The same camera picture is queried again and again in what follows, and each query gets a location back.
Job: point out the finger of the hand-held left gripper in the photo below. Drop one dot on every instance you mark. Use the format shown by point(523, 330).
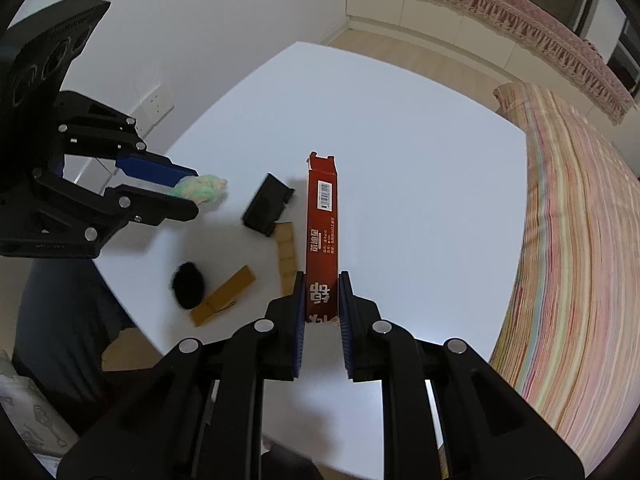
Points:
point(150, 169)
point(160, 207)

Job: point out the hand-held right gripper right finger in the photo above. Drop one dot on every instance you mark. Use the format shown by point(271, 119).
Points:
point(344, 322)

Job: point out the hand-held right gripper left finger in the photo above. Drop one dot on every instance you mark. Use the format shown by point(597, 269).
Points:
point(300, 322)

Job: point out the green fluffy ball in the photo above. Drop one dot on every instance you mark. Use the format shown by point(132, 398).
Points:
point(209, 188)

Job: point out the red cardboard box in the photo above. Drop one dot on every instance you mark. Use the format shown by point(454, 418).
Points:
point(322, 230)

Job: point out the beige segmented wooden strip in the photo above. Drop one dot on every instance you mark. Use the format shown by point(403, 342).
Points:
point(286, 252)

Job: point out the wooden clothespin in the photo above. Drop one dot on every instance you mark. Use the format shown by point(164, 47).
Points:
point(225, 293)

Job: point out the black fuzzy ball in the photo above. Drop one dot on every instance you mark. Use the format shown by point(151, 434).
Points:
point(187, 285)

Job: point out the small black box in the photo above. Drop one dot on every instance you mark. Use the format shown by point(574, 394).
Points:
point(265, 205)

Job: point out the striped bed blanket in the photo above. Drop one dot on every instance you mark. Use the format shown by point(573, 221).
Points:
point(565, 260)

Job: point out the white printed cloth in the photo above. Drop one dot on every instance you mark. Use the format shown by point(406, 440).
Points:
point(30, 410)

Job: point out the pink fringed curtain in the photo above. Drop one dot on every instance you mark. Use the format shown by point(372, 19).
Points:
point(500, 5)

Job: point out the white wall socket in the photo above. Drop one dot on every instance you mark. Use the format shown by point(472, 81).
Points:
point(155, 105)

